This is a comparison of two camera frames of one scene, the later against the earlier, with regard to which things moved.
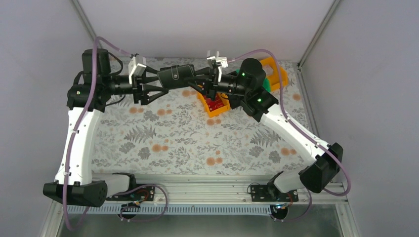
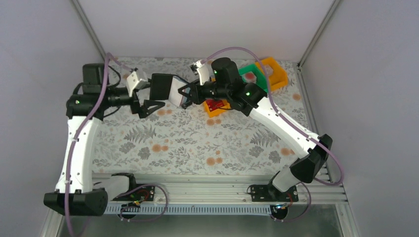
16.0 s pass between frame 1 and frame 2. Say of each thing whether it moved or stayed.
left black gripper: moved
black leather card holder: moved
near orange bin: stayed
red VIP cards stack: stayed
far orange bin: stayed
